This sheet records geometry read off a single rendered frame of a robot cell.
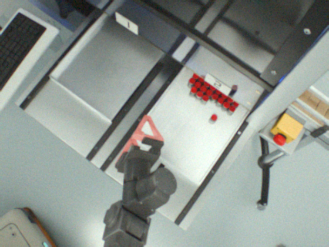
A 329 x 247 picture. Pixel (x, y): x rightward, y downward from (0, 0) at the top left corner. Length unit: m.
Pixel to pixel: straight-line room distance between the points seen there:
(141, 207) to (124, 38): 0.76
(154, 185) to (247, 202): 1.50
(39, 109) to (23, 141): 0.94
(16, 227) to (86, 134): 0.79
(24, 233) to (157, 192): 1.26
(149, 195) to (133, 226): 0.07
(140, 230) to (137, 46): 0.77
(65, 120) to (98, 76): 0.18
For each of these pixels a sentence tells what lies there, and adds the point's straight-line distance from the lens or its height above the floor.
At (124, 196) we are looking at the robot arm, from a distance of 0.84.
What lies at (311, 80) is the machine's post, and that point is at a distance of 0.94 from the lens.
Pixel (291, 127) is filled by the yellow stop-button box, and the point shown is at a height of 1.03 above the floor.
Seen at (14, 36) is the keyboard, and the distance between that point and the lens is 1.57.
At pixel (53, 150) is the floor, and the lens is 2.25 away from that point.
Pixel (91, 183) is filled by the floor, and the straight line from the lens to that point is 2.19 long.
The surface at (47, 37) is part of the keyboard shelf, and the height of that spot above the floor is 0.80.
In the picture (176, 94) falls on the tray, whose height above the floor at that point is 0.88.
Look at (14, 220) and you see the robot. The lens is 1.98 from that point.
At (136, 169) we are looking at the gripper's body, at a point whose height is 1.32.
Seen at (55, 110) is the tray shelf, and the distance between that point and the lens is 1.37.
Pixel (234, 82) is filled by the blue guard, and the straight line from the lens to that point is 1.16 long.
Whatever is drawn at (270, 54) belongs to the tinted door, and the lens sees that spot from 0.96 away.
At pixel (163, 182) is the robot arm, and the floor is 1.39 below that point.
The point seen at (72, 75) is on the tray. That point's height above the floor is 0.88.
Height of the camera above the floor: 2.16
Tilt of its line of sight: 75 degrees down
